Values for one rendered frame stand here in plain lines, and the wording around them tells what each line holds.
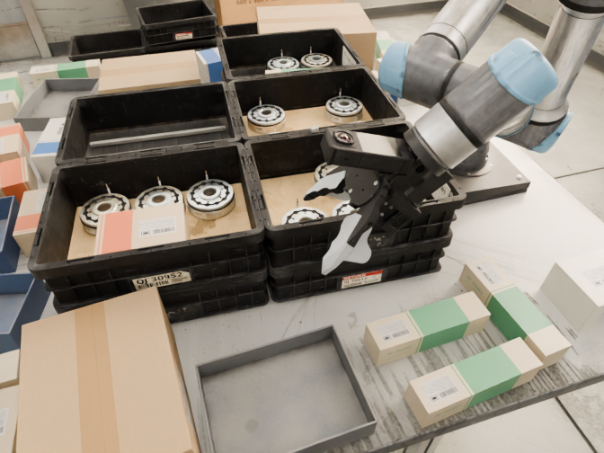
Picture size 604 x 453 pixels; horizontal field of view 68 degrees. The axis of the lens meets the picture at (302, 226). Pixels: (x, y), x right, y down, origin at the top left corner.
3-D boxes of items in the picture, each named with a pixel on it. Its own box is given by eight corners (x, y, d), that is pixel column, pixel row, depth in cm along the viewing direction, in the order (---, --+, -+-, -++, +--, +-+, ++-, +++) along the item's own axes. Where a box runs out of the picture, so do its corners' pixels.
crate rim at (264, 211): (406, 128, 109) (408, 119, 107) (466, 208, 88) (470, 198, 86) (244, 149, 102) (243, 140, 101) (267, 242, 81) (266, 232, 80)
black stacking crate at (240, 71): (334, 62, 157) (336, 29, 149) (361, 102, 137) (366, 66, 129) (221, 74, 151) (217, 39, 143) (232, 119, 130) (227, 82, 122)
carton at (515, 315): (559, 361, 87) (572, 345, 83) (534, 372, 85) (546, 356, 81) (480, 272, 103) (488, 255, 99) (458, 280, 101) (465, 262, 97)
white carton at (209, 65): (208, 87, 167) (204, 64, 160) (199, 74, 174) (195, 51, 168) (258, 77, 173) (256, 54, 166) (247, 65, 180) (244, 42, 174)
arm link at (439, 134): (455, 125, 50) (429, 90, 56) (421, 152, 52) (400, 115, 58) (485, 158, 54) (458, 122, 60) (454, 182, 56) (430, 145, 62)
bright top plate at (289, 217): (320, 204, 96) (320, 202, 96) (338, 235, 89) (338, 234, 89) (275, 214, 94) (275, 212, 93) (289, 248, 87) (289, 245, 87)
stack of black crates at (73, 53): (155, 82, 289) (142, 28, 265) (159, 104, 268) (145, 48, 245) (90, 90, 281) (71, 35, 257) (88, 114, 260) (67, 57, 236)
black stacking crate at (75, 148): (231, 119, 130) (226, 83, 122) (246, 182, 109) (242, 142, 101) (87, 137, 123) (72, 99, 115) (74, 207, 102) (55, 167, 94)
